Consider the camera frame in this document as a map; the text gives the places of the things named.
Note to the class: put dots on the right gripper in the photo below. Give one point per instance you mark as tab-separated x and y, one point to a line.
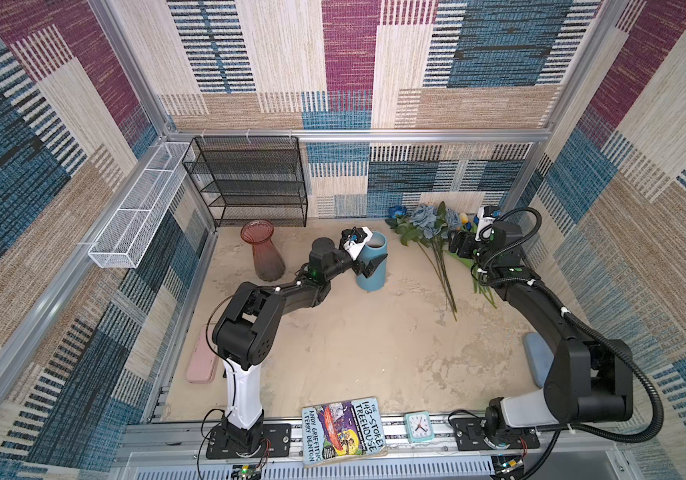
467	239

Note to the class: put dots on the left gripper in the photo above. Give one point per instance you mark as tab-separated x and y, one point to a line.
357	268

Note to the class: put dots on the blue ceramic vase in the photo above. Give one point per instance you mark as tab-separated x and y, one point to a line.
373	255

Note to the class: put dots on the pale blue rose bouquet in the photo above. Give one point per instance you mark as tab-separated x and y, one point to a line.
429	227

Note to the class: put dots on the dark blue rose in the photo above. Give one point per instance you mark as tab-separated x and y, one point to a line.
396	215

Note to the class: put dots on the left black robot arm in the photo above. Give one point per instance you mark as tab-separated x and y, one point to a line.
246	330

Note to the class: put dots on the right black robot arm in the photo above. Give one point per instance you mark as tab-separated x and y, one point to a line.
591	377

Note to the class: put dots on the red ribbed glass vase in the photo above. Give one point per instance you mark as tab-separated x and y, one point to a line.
268	262

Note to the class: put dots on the blue grey oval pad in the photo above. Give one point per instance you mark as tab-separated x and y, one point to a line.
539	357

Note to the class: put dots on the colourful treehouse book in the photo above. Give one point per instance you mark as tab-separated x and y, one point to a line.
341	431

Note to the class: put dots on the small mint alarm clock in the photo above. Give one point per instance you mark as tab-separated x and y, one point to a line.
418	427

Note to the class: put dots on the pink pencil case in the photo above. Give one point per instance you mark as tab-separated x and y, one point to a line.
203	361

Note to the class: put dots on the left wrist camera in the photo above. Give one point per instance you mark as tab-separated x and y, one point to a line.
354	240

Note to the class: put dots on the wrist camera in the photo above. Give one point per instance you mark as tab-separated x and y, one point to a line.
354	240
486	216

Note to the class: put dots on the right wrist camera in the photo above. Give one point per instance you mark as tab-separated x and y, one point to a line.
486	216

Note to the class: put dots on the black wire mesh shelf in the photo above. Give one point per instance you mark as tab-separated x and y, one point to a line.
241	179

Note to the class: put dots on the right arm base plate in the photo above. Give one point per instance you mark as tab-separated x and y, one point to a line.
471	434

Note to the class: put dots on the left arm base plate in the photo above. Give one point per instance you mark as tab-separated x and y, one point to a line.
229	442

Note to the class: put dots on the white wire mesh basket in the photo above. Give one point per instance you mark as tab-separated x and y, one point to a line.
125	239

